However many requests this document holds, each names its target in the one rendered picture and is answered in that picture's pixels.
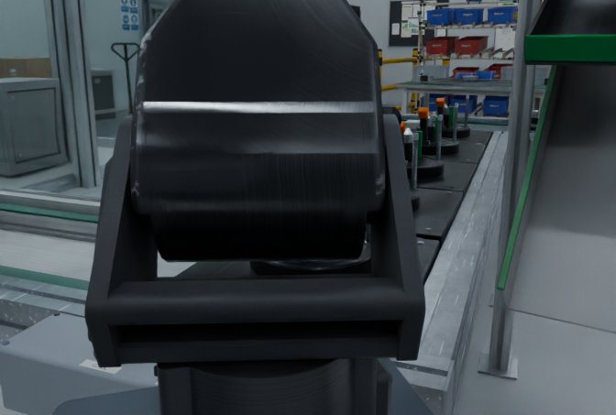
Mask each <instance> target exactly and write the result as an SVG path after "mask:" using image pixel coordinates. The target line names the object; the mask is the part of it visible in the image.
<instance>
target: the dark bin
mask: <svg viewBox="0 0 616 415"><path fill-rule="evenodd" d="M524 59H525V64H526V65H569V66H616V0H544V1H543V2H542V4H541V6H540V8H539V10H538V12H537V14H536V16H535V18H534V20H533V23H532V24H531V25H530V27H529V29H528V31H527V33H526V35H525V37H524Z"/></svg>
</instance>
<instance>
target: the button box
mask: <svg viewBox="0 0 616 415"><path fill-rule="evenodd" d="M156 365H157V363H144V364H122V365H121V366H120V367H99V366H98V364H97V360H96V357H95V353H94V348H93V345H92V342H90V341H89V339H88V329H87V325H86V322H85V318H83V317H78V316H74V315H70V314H65V313H60V312H55V313H54V314H52V315H51V316H49V317H48V318H46V319H44V320H42V321H40V322H38V323H36V324H34V325H33V326H31V327H29V328H27V329H26V330H25V331H23V332H21V333H19V334H17V335H15V336H13V337H11V338H10V339H8V340H6V341H3V342H2V343H1V344H0V384H1V390H2V397H3V403H4V407H5V408H6V409H9V410H14V411H17V412H20V413H24V414H27V415H52V413H53V411H54V410H55V409H56V408H57V407H58V406H59V405H60V404H61V403H63V402H65V401H68V400H71V399H81V398H87V397H93V396H99V395H104V394H111V393H116V392H123V391H129V390H135V389H141V388H152V387H157V386H158V385H159V384H158V377H155V376H154V366H156Z"/></svg>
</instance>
